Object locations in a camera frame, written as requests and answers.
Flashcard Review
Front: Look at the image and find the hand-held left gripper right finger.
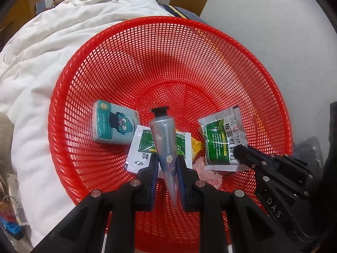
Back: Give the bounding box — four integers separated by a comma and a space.
176, 156, 303, 253

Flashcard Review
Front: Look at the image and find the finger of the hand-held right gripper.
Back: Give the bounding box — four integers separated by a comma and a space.
234, 144, 316, 201
253, 167, 309, 234

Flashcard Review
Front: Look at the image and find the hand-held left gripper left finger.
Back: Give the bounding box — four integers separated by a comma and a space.
33, 158, 160, 253

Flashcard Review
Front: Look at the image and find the green and white sachet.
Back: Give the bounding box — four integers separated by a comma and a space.
198, 106, 248, 173
124, 126, 193, 174

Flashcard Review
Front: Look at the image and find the grey hand cream tube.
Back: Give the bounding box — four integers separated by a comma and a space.
148, 106, 177, 211

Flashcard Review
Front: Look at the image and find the red plastic mesh basket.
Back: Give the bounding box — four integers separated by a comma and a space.
48, 16, 293, 253

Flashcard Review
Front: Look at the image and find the pink fluffy item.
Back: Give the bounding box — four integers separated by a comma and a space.
192, 155, 224, 190

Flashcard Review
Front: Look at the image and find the yellow packet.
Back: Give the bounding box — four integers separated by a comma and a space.
175, 129, 206, 164

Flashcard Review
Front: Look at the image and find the clear plastic container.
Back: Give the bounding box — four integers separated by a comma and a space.
292, 136, 325, 169

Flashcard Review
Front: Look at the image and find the teal cartoon tissue pack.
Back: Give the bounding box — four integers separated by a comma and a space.
92, 100, 140, 145

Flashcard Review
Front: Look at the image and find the blue plastic object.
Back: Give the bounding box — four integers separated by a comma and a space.
0, 214, 22, 236

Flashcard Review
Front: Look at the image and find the blue striped mattress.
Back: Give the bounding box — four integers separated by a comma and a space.
158, 3, 204, 22

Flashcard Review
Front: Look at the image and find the white duvet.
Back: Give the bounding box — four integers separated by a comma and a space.
0, 0, 185, 245

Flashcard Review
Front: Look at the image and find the wooden wardrobe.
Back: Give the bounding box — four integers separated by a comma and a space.
0, 0, 43, 41

